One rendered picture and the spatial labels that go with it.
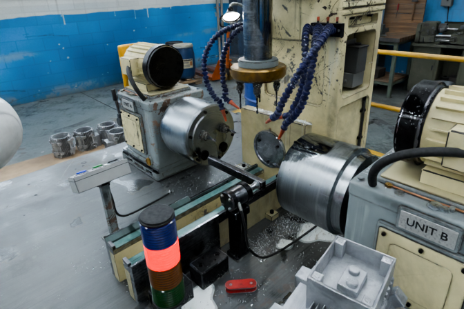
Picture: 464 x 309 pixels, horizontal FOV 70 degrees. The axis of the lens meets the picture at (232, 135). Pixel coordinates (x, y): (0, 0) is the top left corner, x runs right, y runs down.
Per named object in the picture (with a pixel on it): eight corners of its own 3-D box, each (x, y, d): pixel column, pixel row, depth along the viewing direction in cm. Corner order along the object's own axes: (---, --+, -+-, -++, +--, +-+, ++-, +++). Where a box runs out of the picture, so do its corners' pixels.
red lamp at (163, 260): (168, 242, 63) (165, 223, 62) (187, 258, 59) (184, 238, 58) (139, 259, 60) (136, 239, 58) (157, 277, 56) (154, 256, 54)
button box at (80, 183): (123, 172, 113) (119, 158, 113) (132, 172, 108) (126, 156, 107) (72, 193, 103) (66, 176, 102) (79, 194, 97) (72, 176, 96)
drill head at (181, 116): (190, 134, 166) (186, 85, 156) (242, 156, 141) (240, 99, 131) (146, 150, 150) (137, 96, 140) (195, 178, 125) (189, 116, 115)
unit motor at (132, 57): (156, 118, 181) (146, 37, 164) (193, 133, 158) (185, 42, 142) (111, 132, 165) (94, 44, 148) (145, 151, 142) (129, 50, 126)
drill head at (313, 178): (301, 181, 121) (304, 116, 111) (422, 233, 93) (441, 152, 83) (253, 212, 105) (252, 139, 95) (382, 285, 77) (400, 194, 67)
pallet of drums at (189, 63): (181, 76, 690) (178, 39, 661) (202, 83, 631) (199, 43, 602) (126, 87, 625) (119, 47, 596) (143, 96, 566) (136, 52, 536)
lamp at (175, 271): (170, 261, 65) (168, 242, 63) (189, 277, 61) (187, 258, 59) (143, 278, 61) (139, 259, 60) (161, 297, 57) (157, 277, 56)
